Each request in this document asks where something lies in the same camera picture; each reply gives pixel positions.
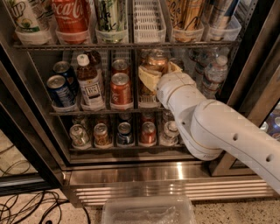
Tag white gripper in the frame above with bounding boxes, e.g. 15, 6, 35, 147
138, 61, 206, 109

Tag red coke can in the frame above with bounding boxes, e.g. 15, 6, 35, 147
112, 59, 130, 74
110, 73, 133, 110

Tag clear plastic tub on floor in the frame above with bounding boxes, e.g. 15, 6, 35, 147
101, 196, 197, 224

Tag bottom shelf blue can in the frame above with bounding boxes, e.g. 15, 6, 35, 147
116, 122, 134, 146

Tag black cables on floor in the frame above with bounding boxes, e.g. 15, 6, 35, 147
0, 143, 91, 224

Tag front water bottle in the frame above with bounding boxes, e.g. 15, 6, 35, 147
202, 55, 228, 99

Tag water bottle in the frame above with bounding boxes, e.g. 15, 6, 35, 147
202, 55, 228, 99
189, 47, 219, 85

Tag rear iced tea bottle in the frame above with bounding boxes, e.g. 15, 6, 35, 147
84, 50, 104, 90

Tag top wire shelf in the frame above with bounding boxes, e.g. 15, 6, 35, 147
13, 40, 241, 51

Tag stainless fridge base grille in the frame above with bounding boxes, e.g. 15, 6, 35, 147
62, 162, 277, 207

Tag top shelf Coca-Cola can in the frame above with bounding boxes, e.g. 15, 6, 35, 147
52, 0, 91, 45

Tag left fridge glass door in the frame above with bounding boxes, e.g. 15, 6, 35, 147
0, 43, 68, 192

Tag rear red Coke can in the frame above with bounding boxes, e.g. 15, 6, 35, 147
112, 59, 130, 74

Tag shelf orange can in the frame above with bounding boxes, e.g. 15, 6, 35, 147
166, 0, 205, 42
94, 123, 111, 148

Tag empty white bin top shelf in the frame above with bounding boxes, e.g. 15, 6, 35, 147
133, 0, 166, 43

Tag rear blue Pepsi can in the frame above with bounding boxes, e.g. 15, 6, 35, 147
52, 61, 79, 96

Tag fridge glass door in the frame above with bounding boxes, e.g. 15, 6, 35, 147
0, 43, 68, 192
208, 0, 280, 177

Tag blue pepsi can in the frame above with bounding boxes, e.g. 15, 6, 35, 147
52, 61, 79, 96
46, 74, 75, 108

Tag front iced tea bottle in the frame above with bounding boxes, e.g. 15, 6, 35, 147
76, 54, 105, 110

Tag middle wire shelf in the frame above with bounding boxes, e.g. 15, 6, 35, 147
48, 105, 165, 116

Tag front red Coke can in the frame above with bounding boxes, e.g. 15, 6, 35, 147
110, 73, 133, 110

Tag rear water bottle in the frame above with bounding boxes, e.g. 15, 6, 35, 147
189, 47, 219, 85

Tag right fridge glass door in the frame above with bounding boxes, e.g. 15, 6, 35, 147
208, 0, 280, 177

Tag top shelf green can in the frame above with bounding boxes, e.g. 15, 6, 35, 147
97, 0, 127, 43

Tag top shelf orange can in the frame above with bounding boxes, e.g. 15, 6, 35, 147
166, 0, 205, 42

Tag bottom shelf red can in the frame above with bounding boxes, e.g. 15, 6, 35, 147
140, 122, 157, 145

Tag orange LaCroix can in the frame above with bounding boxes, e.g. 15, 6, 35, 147
143, 50, 168, 74

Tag bottom shelf green-white can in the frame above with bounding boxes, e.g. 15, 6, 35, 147
69, 124, 91, 150

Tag bottom shelf clear bottle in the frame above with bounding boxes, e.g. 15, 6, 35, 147
160, 121, 179, 146

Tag top shelf 7UP can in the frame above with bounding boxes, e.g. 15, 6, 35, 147
5, 0, 53, 45

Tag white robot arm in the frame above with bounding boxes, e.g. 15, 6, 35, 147
138, 66, 280, 193

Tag top shelf striped can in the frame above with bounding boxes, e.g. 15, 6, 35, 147
202, 0, 242, 41

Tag iced tea bottle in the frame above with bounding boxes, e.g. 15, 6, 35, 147
84, 50, 104, 90
76, 54, 105, 110

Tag front blue Pepsi can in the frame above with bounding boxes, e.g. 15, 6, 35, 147
46, 74, 75, 108

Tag bottom shelf orange can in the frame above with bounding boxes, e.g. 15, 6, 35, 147
94, 123, 111, 148

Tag Pepsi can behind right door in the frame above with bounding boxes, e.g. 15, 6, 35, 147
266, 113, 280, 137

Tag wire shelf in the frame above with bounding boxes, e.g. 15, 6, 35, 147
48, 105, 165, 116
13, 40, 241, 51

